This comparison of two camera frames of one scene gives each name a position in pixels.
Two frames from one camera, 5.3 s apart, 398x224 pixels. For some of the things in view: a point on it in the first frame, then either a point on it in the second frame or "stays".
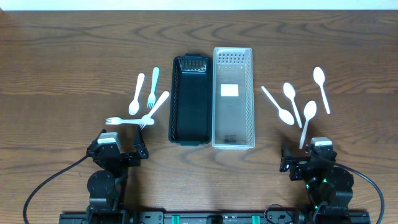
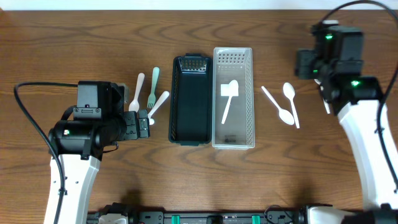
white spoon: (134, 107) stays
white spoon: (290, 91) stays
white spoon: (310, 109) to (233, 91)
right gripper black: (288, 161) to (309, 58)
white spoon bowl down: (286, 116) stays
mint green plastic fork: (152, 97) stays
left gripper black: (125, 156) to (143, 124)
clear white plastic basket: (233, 124) stays
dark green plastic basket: (190, 122) stays
